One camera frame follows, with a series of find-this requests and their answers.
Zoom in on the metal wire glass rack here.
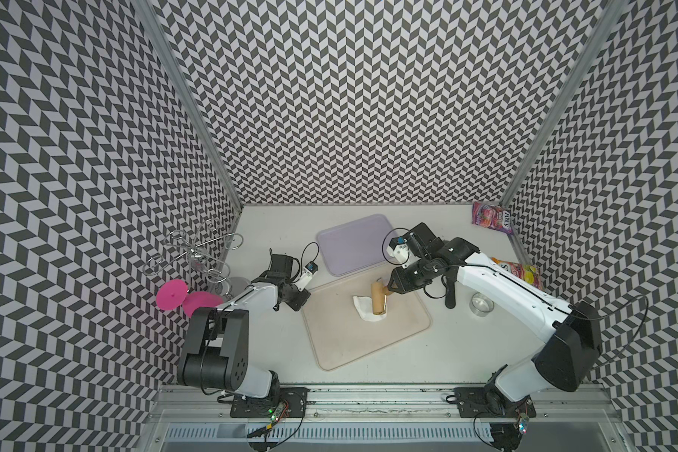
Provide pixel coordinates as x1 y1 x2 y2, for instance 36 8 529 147
141 226 245 284

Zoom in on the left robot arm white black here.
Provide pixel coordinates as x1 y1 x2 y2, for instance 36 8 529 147
177 254 319 403

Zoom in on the orange yellow snack bag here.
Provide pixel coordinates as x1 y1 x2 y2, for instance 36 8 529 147
492 257 544 289

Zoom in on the black handled metal scraper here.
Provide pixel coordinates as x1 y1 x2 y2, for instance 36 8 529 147
443 267 458 310

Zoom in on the wooden dough roller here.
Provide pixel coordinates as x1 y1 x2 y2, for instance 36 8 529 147
371 281 393 316

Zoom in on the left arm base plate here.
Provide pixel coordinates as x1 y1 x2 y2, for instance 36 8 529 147
230 387 309 419

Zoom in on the pink plastic wine glass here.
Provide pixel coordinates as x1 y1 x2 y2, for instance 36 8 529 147
156 280 224 318

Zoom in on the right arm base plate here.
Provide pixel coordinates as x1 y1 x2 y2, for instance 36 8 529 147
446 386 537 419

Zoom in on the beige plastic tray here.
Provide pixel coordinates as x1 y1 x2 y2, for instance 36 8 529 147
301 265 431 371

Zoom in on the pink snack bag far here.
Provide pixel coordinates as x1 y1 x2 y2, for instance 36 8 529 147
472 202 514 235

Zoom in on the white dough ball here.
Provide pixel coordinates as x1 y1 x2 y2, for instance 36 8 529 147
353 296 387 322

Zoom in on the purple plastic tray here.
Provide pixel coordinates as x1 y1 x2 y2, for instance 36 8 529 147
316 214 393 277

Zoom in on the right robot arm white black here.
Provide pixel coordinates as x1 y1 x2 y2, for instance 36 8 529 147
372 222 602 416

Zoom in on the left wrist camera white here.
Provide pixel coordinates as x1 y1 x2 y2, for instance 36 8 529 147
295 261 318 291

